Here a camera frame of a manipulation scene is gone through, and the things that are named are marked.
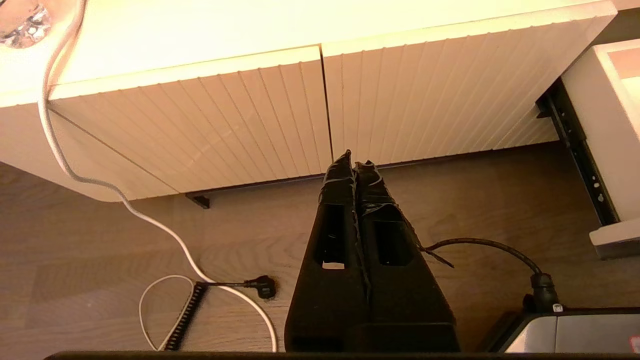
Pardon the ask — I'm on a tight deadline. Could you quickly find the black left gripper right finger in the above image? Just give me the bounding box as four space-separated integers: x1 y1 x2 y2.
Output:
354 160 462 353

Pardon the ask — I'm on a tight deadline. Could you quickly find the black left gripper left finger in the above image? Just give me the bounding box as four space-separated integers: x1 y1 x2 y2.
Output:
284 149 371 353

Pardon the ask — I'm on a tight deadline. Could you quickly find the white ribbed drawer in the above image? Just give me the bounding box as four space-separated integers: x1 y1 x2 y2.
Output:
562 37 640 261

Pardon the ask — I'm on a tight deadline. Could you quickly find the white TV cabinet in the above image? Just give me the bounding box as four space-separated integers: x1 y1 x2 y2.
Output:
0 0 621 211

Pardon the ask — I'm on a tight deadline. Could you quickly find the silver grey device box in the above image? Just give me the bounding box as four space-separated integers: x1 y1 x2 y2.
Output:
487 306 640 354

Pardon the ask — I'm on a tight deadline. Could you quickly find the white ribbed curved cabinet panel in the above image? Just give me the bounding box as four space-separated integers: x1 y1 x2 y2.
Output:
0 45 333 203

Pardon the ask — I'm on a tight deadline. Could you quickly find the white ribbed flat cabinet panel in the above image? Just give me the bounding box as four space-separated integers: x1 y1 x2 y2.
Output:
321 2 621 167

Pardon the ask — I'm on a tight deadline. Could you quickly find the clear glass object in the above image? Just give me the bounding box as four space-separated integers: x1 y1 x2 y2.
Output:
0 0 52 49

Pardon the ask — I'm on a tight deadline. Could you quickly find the black plug with coiled cord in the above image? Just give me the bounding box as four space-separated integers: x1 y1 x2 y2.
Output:
164 275 278 352

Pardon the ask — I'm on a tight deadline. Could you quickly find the black looped cable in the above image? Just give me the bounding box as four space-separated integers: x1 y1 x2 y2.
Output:
419 237 561 313

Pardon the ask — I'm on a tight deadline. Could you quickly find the thin white cable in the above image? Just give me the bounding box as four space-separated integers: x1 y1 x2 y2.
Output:
138 274 197 352

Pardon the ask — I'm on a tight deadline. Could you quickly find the black drawer slide rail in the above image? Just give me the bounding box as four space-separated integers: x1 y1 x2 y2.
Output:
536 77 621 227

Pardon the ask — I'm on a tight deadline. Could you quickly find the thick white power cable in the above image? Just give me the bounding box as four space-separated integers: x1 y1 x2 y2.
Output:
36 0 278 353

